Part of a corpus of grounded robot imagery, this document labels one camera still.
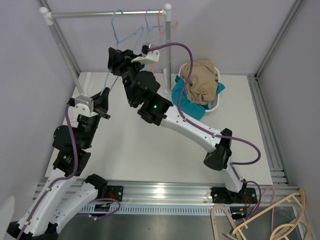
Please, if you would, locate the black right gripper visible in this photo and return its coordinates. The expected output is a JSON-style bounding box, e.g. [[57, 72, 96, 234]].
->
[[107, 48, 146, 107]]

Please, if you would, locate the light blue hanger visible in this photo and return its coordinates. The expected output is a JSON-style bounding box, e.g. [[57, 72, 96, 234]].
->
[[133, 8, 166, 51], [98, 9, 144, 98]]

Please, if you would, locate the pink wire hanger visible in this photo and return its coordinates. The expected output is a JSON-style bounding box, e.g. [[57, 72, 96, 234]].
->
[[147, 8, 180, 72]]

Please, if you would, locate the beige tank top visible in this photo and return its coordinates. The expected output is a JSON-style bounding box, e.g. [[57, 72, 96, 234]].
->
[[185, 59, 216, 105]]

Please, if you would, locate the teal t shirt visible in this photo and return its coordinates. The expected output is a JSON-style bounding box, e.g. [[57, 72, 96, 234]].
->
[[171, 75, 225, 121]]

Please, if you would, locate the dark blue t shirt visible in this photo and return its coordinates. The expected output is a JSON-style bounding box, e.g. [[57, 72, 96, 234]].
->
[[203, 104, 210, 111]]

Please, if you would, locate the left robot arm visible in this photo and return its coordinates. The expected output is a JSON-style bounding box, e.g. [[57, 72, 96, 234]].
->
[[6, 87, 110, 240]]

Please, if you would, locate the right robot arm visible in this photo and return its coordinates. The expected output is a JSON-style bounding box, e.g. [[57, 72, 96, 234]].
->
[[107, 45, 248, 204]]

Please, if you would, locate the metal clothes rack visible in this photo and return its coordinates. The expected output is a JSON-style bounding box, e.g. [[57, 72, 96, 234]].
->
[[38, 0, 171, 97]]

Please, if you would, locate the white perforated plastic basket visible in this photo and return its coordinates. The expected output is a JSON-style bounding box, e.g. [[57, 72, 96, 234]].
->
[[178, 60, 225, 116]]

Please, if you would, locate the beige wooden hangers pile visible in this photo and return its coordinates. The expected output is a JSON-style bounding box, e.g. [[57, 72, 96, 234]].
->
[[210, 188, 313, 240]]

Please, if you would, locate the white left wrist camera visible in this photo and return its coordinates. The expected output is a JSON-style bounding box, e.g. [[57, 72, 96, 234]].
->
[[68, 95, 98, 118]]

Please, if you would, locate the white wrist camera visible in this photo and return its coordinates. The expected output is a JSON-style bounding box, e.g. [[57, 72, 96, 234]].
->
[[68, 95, 98, 118], [131, 43, 160, 65]]

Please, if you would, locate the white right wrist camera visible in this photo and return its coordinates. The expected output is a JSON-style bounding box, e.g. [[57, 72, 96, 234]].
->
[[131, 43, 160, 65]]

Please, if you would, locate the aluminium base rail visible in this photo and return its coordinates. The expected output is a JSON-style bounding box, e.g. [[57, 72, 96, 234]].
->
[[32, 177, 301, 216]]

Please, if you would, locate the aluminium corner frame post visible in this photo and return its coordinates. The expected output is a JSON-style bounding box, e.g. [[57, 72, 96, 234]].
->
[[254, 0, 307, 78]]

